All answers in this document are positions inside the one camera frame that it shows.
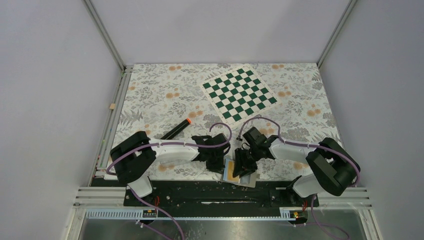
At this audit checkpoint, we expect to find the grey leather card holder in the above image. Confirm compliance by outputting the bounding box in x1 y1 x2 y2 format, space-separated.
220 158 260 188

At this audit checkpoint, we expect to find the black marker orange cap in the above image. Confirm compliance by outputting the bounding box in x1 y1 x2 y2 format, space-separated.
160 118 191 140

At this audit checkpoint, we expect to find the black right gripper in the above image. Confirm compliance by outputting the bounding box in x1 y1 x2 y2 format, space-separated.
232 145 262 179

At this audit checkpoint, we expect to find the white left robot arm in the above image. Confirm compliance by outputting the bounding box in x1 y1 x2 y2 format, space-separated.
106 131 231 206

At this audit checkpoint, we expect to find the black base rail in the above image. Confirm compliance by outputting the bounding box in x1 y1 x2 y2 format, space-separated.
122 180 327 218

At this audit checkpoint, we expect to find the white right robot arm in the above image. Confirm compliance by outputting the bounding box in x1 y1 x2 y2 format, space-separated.
232 127 361 206

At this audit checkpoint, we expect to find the green white chessboard mat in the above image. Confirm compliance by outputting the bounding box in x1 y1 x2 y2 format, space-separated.
199 64 280 128

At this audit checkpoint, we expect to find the floral tablecloth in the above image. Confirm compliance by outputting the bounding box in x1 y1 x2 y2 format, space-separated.
105 62 354 182

